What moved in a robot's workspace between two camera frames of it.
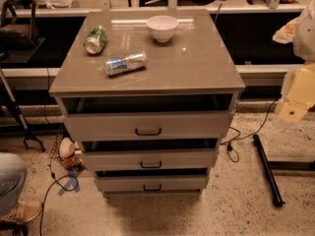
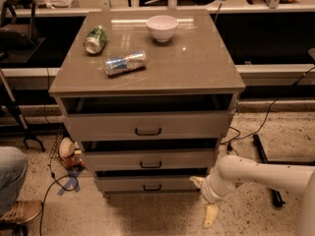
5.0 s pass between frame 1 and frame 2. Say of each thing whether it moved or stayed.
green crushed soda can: stayed
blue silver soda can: stayed
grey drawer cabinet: stayed
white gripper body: moved
